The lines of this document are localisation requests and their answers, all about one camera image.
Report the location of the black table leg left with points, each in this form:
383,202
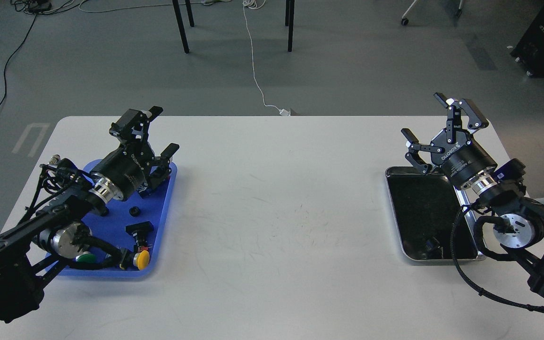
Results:
180,22

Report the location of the blue plastic tray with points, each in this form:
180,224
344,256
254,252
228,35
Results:
111,228

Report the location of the green push button switch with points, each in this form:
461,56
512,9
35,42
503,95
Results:
86,257

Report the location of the black table leg right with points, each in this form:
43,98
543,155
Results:
289,22

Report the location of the black table leg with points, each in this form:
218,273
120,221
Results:
180,22
289,22

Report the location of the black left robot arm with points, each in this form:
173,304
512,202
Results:
52,235

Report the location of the black push button switch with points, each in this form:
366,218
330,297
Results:
139,232

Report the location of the yellow push button switch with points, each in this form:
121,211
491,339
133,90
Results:
139,258

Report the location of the silver metal tray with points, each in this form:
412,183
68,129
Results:
424,208

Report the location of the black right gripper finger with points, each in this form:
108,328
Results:
462,115
414,146

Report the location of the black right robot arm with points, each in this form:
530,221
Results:
510,226

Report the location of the white chair base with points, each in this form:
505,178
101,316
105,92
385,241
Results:
424,11

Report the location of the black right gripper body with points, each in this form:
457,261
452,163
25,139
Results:
461,160

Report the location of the small black gear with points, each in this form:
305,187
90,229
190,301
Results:
135,211

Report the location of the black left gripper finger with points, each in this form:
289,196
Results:
131,130
158,169

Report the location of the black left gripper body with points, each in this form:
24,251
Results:
127,170

